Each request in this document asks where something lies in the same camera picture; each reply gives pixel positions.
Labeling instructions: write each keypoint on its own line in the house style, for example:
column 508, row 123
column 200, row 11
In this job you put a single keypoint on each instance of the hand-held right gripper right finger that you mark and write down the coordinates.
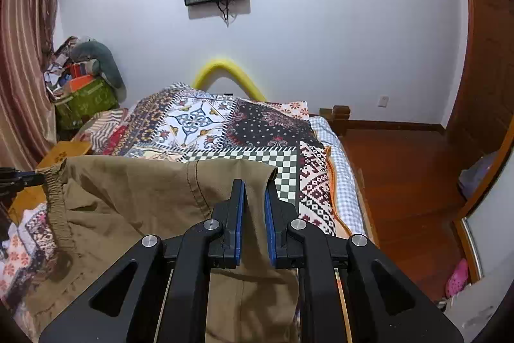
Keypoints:
column 270, row 226

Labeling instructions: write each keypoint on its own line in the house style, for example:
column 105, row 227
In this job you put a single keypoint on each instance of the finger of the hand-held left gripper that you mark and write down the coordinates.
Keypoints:
column 24, row 179

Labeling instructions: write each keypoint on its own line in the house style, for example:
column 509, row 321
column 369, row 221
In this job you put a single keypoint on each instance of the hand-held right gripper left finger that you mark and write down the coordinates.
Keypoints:
column 240, row 222

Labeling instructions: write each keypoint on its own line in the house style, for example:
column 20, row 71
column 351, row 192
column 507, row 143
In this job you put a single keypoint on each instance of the khaki pants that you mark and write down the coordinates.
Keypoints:
column 120, row 198

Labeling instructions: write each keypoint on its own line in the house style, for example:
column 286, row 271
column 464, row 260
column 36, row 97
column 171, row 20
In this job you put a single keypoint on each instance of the yellow wooden stool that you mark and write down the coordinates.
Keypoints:
column 64, row 154

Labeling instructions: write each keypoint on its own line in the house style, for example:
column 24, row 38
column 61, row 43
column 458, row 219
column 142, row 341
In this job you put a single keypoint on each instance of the white orange floral sheet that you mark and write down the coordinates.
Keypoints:
column 20, row 258

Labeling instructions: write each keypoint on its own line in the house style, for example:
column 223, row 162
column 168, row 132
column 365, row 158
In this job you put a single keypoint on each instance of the blue checked bed sheet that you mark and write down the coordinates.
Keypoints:
column 343, row 166

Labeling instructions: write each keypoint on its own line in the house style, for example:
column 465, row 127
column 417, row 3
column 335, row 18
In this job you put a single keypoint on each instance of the zigzag patterned cloth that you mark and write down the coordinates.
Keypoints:
column 104, row 122

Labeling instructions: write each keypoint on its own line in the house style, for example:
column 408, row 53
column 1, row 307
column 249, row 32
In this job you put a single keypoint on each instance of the green storage bag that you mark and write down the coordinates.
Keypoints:
column 88, row 100

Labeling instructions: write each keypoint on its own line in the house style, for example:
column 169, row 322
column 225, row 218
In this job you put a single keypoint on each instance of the orange box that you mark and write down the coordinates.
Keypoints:
column 80, row 83

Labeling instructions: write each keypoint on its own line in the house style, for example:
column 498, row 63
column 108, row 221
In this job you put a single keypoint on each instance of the patchwork printed blanket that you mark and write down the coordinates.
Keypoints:
column 200, row 118

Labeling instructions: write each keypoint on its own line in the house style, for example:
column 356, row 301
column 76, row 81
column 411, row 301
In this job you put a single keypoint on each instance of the pile of printed bags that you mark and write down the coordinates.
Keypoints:
column 56, row 65

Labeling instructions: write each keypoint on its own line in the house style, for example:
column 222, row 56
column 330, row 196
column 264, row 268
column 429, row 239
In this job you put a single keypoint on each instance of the orange floral pillow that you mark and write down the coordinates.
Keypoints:
column 295, row 109

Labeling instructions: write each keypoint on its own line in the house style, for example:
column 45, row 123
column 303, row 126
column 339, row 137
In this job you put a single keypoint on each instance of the striped pink curtain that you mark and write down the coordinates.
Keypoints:
column 20, row 45

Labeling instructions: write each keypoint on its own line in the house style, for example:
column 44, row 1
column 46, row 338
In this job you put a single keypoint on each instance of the grey plush toy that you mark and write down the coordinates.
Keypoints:
column 106, row 61

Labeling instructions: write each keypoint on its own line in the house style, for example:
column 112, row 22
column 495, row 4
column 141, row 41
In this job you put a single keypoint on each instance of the yellow foam tube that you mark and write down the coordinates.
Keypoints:
column 219, row 63

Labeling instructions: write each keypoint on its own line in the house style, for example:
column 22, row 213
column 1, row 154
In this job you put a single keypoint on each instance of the pink slipper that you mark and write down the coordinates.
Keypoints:
column 457, row 278

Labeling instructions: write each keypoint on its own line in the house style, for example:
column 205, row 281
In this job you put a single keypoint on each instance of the wooden door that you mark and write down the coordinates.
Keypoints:
column 486, row 45

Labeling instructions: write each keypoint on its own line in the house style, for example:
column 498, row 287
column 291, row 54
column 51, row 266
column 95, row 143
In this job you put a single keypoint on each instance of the wooden bed post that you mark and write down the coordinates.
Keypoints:
column 341, row 116

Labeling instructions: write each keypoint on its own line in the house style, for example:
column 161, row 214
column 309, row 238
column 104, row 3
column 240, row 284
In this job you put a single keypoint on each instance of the white wall socket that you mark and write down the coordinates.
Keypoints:
column 383, row 100

